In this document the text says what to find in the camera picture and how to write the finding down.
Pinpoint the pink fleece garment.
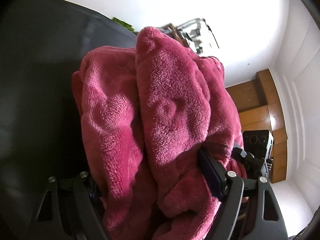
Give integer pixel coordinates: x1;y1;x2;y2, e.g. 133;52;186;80
71;26;249;240

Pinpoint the brown wooden wardrobe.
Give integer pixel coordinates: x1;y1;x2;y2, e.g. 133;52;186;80
227;69;287;183

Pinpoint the wooden desk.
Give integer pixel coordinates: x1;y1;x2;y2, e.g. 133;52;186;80
160;23;189;48

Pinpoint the black bed cover sheet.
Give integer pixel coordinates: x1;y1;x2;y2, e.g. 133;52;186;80
1;0;136;239

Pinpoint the green bag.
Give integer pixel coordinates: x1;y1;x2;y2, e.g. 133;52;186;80
112;17;135;32

